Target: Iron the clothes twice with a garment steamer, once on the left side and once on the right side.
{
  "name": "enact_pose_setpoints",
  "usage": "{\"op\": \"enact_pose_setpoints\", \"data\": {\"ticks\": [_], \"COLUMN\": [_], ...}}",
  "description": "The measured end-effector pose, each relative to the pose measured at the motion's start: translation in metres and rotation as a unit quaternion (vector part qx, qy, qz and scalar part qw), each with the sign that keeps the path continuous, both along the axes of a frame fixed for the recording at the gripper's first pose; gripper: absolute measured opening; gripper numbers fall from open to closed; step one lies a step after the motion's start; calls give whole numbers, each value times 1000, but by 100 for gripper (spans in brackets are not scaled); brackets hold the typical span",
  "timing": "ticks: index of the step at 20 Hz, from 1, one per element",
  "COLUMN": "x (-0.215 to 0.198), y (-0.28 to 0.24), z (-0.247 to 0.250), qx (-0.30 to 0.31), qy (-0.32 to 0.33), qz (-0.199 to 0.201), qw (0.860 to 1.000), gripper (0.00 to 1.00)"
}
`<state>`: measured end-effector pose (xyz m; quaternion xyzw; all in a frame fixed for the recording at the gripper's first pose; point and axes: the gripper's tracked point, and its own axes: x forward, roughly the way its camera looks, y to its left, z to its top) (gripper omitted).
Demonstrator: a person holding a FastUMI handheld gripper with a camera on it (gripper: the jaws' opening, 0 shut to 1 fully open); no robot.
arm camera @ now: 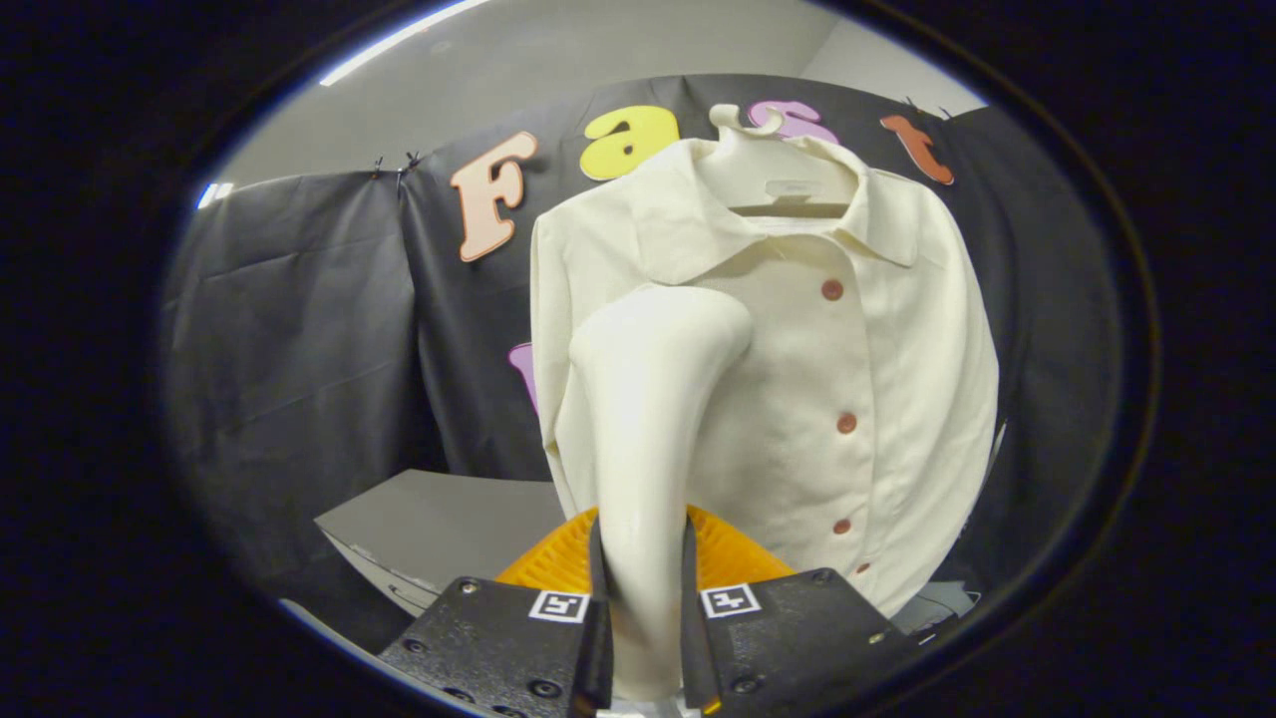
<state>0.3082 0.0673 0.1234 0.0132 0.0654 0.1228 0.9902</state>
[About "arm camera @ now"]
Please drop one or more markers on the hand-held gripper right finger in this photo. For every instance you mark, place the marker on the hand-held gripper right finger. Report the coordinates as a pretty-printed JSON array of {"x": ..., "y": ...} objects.
[{"x": 788, "y": 638}]

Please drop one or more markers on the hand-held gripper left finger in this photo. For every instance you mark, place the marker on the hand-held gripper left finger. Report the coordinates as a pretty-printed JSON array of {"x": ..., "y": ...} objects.
[{"x": 498, "y": 643}]

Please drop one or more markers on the cream garment steamer head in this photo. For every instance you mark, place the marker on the cream garment steamer head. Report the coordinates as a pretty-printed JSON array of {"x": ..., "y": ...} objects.
[{"x": 648, "y": 429}]

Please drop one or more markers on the cream button shirt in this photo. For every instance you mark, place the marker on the cream button shirt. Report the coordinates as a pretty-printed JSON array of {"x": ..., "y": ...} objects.
[{"x": 897, "y": 379}]

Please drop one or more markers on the white clothes hanger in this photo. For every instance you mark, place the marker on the white clothes hanger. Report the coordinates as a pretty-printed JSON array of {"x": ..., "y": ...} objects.
[{"x": 768, "y": 170}]

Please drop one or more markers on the grey cabinet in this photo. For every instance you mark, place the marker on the grey cabinet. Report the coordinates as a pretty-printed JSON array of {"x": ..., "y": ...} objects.
[{"x": 449, "y": 519}]

